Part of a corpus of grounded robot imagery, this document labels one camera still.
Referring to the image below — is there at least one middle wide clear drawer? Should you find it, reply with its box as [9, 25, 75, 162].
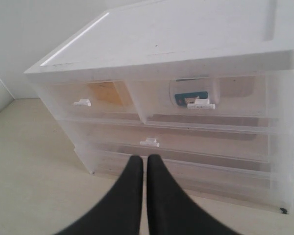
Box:
[59, 120, 270, 161]

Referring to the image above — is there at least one white pill bottle blue label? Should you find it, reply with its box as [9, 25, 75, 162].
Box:
[169, 78, 221, 108]

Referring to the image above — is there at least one yellow cheese wedge sponge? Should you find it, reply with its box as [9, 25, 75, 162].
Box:
[87, 81, 133, 107]

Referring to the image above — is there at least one wide clear drawer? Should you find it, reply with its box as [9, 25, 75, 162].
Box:
[75, 143, 271, 196]
[59, 120, 270, 161]

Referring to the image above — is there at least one bottom wide clear drawer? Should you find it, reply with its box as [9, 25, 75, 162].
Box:
[75, 143, 271, 196]

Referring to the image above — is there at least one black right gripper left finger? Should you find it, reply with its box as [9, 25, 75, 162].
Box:
[58, 156, 144, 235]

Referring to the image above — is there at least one white plastic drawer cabinet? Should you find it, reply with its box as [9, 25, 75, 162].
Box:
[25, 0, 294, 214]

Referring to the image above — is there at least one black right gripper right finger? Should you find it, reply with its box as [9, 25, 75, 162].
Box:
[147, 154, 237, 235]

